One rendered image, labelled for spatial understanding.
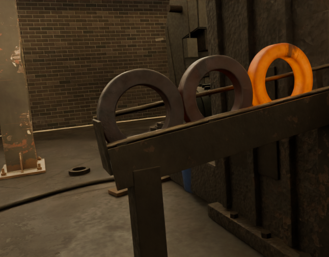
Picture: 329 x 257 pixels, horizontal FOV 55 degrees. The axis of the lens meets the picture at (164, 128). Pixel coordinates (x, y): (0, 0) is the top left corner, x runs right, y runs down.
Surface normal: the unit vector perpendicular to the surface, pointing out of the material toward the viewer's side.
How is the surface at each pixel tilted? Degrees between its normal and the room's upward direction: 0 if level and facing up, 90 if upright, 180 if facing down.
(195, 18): 90
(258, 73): 90
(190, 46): 90
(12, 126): 90
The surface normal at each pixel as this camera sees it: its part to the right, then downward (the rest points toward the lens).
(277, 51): 0.38, 0.09
